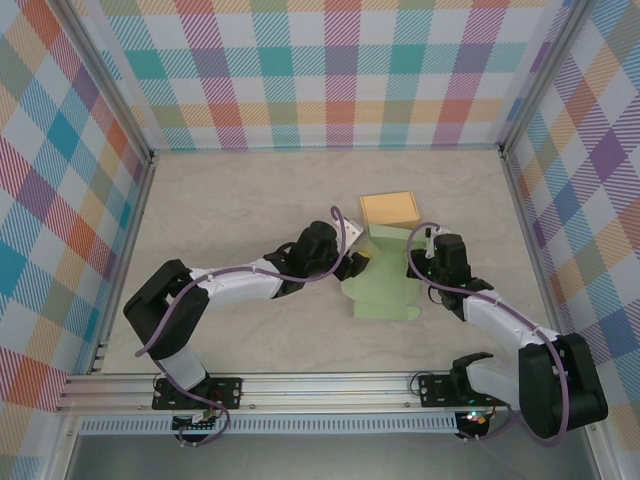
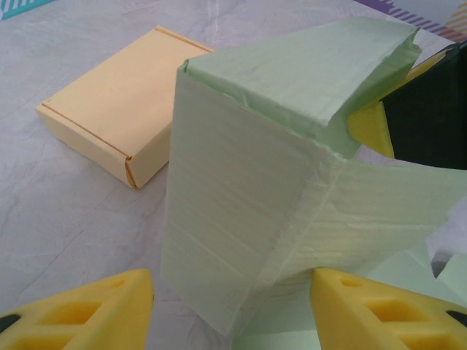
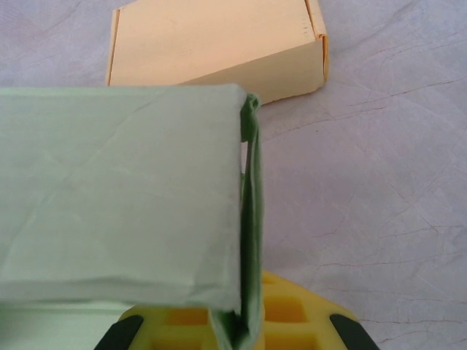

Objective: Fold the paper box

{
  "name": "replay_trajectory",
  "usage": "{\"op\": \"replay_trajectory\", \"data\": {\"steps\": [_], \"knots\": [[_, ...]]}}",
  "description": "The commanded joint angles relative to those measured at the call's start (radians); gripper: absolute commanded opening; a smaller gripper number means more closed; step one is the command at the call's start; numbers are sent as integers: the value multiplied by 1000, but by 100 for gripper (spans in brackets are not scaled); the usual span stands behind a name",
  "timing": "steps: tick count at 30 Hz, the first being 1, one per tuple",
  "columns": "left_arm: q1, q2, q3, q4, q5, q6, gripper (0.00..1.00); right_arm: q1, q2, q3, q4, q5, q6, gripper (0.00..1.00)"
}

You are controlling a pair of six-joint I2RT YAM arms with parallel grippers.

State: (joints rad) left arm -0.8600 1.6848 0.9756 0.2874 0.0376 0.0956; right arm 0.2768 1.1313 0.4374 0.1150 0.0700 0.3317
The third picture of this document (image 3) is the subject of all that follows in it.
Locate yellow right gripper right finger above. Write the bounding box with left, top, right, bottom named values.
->
left=260, top=269, right=380, bottom=350

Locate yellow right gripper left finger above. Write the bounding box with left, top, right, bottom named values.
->
left=95, top=305, right=220, bottom=350

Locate orange paper box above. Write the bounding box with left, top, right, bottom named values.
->
left=104, top=0, right=331, bottom=106

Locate green paper box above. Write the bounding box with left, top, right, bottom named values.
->
left=0, top=82, right=264, bottom=350

